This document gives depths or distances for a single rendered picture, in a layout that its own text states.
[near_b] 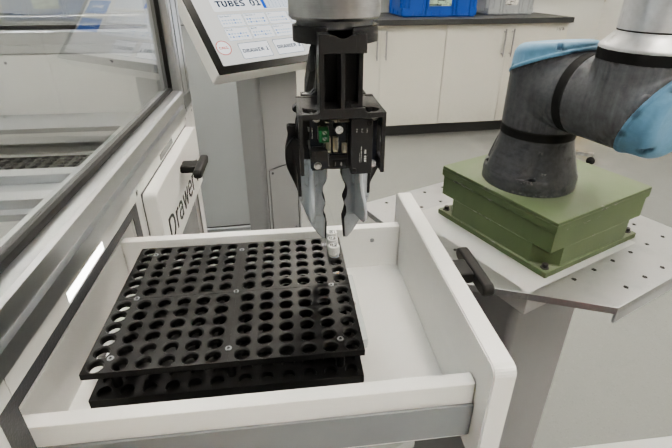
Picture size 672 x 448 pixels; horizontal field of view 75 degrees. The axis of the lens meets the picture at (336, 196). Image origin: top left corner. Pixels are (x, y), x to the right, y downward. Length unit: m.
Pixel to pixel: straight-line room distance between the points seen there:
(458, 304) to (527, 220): 0.37
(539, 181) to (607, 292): 0.19
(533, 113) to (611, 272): 0.28
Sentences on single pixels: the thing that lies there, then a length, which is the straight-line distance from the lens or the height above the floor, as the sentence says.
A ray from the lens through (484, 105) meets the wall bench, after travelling 3.87.
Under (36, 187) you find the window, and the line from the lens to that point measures 0.43.
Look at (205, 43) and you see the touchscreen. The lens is 1.18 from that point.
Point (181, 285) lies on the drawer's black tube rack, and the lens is 0.47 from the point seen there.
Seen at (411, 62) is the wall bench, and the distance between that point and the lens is 3.54.
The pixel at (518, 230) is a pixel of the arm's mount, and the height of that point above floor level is 0.81.
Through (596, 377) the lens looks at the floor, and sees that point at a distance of 1.78.
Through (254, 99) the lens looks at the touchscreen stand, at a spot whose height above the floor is 0.85.
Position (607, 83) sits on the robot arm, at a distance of 0.66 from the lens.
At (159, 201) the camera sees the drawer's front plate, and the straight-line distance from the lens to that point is 0.61.
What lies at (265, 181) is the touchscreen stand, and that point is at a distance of 1.44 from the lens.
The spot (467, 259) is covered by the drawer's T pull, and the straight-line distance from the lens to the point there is 0.48.
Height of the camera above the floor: 1.17
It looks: 26 degrees down
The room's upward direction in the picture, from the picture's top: straight up
